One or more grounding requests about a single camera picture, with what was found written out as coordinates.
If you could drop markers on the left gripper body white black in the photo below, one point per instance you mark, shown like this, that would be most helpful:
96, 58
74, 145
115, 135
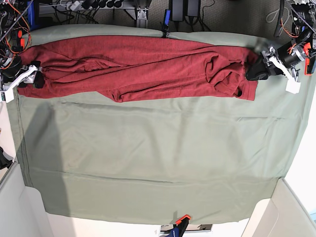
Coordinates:
283, 61

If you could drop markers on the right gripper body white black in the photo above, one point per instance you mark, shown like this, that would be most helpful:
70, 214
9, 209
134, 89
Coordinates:
17, 75

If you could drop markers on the red long-sleeve T-shirt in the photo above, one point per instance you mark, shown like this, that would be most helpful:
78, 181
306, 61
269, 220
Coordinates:
132, 68

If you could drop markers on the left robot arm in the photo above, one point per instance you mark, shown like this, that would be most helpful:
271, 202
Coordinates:
304, 23

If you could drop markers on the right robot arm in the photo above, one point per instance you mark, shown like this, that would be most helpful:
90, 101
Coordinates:
17, 17

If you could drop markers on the orange black clamp far-right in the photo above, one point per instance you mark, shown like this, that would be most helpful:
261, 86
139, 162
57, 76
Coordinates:
310, 66

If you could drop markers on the orange black clamp far-left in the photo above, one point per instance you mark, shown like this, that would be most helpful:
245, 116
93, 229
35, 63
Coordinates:
18, 43

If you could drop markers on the black clamp left edge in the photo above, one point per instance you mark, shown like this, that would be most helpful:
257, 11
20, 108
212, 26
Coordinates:
4, 162

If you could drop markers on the black power adapter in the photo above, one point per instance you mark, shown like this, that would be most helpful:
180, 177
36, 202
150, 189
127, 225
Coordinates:
182, 8

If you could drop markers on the white bin left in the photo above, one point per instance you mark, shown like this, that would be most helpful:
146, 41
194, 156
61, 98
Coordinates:
22, 212

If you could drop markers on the white bin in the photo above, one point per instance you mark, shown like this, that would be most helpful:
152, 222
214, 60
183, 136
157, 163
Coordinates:
282, 215
22, 212

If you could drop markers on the green table cloth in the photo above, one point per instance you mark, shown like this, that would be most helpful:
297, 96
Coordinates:
150, 162

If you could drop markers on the white bin right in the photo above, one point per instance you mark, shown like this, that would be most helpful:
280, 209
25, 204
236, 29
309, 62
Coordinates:
282, 215

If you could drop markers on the orange black clamp near edge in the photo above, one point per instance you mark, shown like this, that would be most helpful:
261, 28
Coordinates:
180, 226

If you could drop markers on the blue clamp handle top-left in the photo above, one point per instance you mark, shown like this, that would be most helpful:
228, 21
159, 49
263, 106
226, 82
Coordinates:
33, 14

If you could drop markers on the blue handled clamp top centre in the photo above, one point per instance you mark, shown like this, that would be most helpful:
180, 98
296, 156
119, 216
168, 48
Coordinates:
165, 24

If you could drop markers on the aluminium frame bracket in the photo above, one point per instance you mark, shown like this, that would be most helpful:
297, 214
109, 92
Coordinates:
138, 10

